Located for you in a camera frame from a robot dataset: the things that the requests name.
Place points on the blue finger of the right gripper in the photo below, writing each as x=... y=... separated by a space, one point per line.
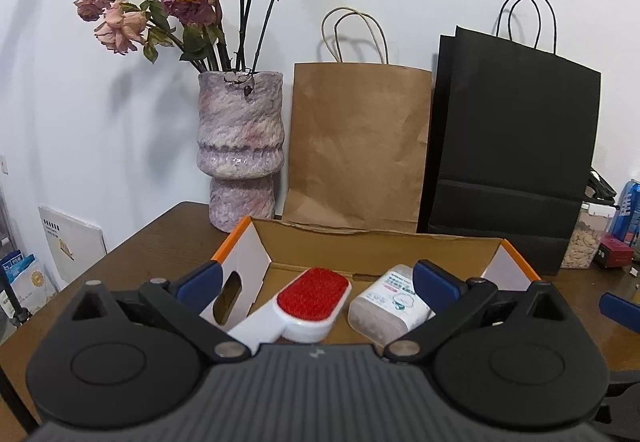
x=622 y=311

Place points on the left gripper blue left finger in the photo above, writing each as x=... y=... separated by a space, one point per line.
x=200 y=287

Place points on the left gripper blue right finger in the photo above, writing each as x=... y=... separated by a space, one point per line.
x=436 y=287

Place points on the translucent rectangular plastic bottle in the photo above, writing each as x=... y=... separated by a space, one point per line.
x=389 y=308

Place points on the red and white lint brush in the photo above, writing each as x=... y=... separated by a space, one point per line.
x=303 y=312

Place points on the orange and white cardboard box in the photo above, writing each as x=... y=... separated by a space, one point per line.
x=261 y=257

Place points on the red and black small box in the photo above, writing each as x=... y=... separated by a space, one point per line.
x=613 y=253

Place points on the blue drink can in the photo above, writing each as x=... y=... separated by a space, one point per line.
x=625 y=226

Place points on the clear container with seeds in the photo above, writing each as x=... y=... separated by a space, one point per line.
x=592 y=223

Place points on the black folded item on container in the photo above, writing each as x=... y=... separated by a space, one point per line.
x=598 y=189

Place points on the black paper bag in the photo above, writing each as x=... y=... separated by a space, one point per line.
x=510 y=145

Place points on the pink marbled ceramic vase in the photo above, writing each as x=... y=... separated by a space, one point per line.
x=240 y=143

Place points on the brown paper bag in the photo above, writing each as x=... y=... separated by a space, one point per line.
x=358 y=140

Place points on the white booklet against wall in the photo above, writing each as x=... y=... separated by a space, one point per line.
x=75 y=245

